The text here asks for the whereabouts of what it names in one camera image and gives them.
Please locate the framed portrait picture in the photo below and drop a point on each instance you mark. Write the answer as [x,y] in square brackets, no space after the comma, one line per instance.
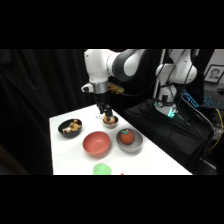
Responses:
[214,73]

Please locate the blue glowing strip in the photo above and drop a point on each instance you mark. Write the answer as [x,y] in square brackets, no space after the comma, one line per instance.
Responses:
[190,98]

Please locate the small silver bowl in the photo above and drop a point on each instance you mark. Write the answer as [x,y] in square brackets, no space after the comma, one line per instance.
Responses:
[111,125]

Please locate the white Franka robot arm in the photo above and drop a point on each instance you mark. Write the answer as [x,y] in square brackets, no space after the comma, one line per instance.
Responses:
[100,65]

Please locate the grey bowl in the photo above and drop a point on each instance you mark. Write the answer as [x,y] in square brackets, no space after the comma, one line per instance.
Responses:
[136,145]

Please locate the pink bowl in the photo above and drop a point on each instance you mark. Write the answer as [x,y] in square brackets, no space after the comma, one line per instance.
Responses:
[96,144]

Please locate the small orange toy food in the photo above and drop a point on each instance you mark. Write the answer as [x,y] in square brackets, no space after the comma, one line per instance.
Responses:
[108,119]

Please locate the green triangle block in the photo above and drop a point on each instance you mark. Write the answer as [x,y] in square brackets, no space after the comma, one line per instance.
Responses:
[102,169]

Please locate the black robot stand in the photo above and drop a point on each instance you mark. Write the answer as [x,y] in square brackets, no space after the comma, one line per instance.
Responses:
[166,136]

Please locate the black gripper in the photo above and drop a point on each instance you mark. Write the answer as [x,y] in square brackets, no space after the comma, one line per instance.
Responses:
[100,98]

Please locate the small green light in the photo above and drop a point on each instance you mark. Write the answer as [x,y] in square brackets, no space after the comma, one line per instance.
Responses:
[171,114]

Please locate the tan food pieces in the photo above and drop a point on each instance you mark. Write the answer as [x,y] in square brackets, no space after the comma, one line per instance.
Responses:
[71,126]

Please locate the black bowl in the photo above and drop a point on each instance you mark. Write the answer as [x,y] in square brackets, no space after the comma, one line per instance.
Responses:
[70,134]

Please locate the orange toy fruit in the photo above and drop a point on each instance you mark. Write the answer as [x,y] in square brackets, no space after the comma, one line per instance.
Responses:
[127,137]

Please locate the black curtain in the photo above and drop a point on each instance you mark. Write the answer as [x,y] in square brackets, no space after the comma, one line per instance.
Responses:
[36,100]

